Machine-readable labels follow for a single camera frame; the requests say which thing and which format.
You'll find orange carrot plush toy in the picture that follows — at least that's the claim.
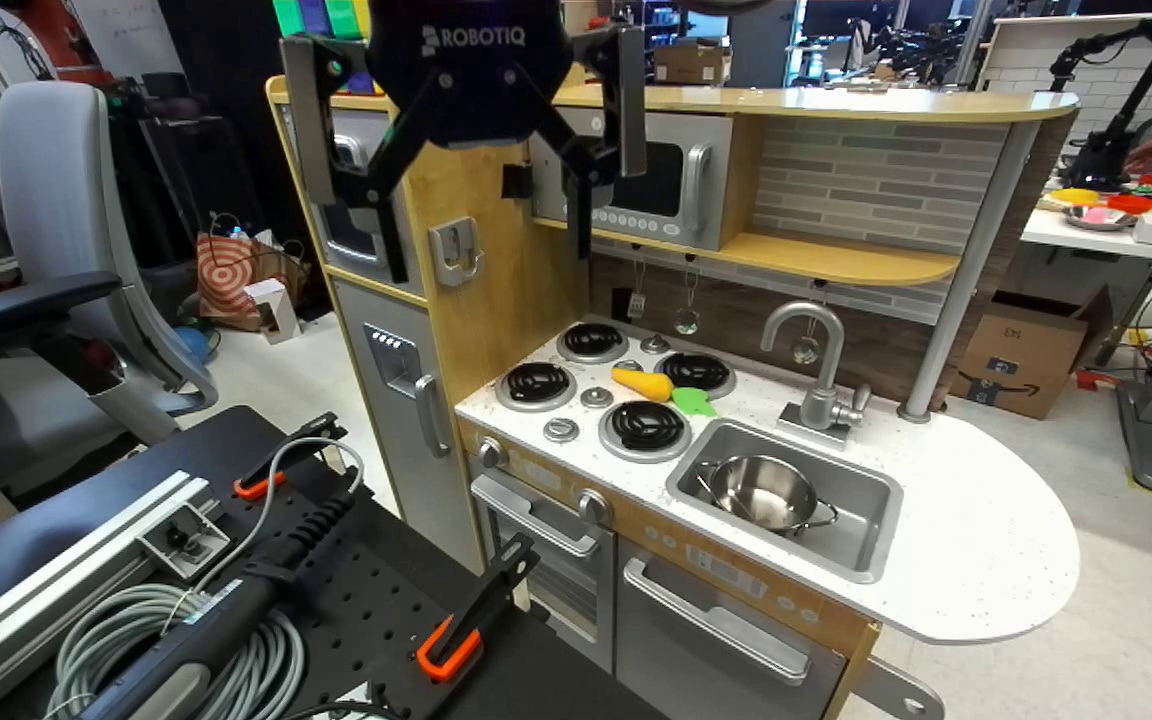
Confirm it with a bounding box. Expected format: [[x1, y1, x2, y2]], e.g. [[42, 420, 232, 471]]
[[603, 364, 718, 420]]

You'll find wooden toy kitchen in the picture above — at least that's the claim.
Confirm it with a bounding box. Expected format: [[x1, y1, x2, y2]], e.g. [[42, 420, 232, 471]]
[[264, 74, 1088, 720]]

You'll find black clamp with orange handle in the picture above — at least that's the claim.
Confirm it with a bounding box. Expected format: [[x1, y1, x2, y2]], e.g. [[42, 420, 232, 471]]
[[227, 410, 356, 510], [408, 532, 542, 687]]

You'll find grey toy microwave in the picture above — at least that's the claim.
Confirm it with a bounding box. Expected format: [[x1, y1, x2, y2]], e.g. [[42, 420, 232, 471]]
[[529, 108, 736, 257]]

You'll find pink toy bowl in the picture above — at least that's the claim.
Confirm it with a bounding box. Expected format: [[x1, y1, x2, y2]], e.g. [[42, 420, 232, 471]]
[[1073, 200, 1145, 236]]

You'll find black toy stove burner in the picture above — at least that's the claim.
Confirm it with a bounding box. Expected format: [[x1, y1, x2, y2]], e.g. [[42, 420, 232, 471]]
[[490, 355, 578, 417], [594, 395, 694, 470], [651, 348, 740, 403], [555, 318, 636, 368]]

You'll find black cylindrical tool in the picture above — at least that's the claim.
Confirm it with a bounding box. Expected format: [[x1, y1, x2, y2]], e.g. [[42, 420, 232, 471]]
[[77, 493, 378, 720]]

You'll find silver kitchen support post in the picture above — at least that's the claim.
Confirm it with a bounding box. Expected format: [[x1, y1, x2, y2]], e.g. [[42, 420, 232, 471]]
[[899, 122, 1048, 423]]

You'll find grey office chair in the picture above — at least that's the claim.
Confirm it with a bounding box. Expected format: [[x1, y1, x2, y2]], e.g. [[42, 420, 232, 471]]
[[0, 78, 224, 455]]

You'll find silver toy faucet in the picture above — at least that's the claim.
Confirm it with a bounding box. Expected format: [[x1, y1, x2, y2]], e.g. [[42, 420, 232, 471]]
[[756, 300, 875, 439]]

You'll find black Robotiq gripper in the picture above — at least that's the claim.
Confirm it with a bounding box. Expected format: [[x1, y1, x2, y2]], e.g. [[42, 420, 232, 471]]
[[274, 0, 656, 287]]

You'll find small metal bracket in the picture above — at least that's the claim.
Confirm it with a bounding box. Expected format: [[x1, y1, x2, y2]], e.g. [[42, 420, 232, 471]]
[[138, 510, 235, 580]]

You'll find bag with orange spiral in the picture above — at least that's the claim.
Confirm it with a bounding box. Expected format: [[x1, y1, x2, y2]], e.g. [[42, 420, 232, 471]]
[[187, 229, 316, 337]]

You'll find grey coiled cable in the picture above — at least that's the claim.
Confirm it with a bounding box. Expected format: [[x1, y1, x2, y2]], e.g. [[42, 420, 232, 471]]
[[39, 580, 313, 720]]

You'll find grey toy wall phone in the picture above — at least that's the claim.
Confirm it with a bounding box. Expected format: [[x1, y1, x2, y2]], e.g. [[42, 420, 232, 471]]
[[424, 213, 485, 294]]

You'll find grey cabinet door with window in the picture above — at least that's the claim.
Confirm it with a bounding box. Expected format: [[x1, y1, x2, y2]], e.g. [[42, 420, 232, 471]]
[[282, 108, 408, 287]]

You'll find hanging toy utensil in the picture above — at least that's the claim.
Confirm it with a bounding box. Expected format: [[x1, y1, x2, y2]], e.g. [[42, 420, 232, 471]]
[[673, 259, 709, 341], [621, 257, 651, 327]]

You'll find open brown cardboard box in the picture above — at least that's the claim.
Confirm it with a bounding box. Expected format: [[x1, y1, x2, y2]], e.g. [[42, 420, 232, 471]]
[[953, 285, 1114, 423]]

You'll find grey toy sink basin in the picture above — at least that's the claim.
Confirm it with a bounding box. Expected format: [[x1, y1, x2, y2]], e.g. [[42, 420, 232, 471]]
[[664, 417, 903, 590]]

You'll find silver dishwasher door handle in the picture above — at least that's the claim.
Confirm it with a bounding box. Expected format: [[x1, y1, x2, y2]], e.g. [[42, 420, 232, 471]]
[[621, 552, 816, 687]]

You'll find thin light grey cable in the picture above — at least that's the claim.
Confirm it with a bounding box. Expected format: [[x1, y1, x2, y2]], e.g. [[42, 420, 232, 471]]
[[232, 429, 370, 593]]

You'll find aluminium extrusion rail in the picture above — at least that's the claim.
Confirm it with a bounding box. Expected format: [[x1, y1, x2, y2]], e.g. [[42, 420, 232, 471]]
[[0, 464, 216, 687]]

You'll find yellow toy plate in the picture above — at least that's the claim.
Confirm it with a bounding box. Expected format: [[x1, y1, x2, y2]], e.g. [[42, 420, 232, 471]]
[[1044, 184, 1109, 217]]

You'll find silver oven door handle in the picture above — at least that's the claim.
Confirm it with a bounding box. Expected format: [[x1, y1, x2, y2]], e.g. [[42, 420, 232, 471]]
[[468, 470, 609, 564]]

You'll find silver fridge door handle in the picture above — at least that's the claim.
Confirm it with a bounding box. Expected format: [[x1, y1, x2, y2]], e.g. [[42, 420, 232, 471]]
[[408, 373, 456, 459]]

